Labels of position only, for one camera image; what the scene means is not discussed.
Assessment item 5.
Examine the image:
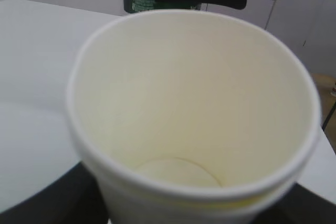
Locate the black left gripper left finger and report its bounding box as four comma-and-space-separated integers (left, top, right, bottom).
1, 163, 109, 223

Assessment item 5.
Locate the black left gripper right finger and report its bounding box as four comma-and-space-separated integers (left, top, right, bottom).
267, 184, 335, 224

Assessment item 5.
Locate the white paper cup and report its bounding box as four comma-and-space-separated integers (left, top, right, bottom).
66, 9, 321, 223

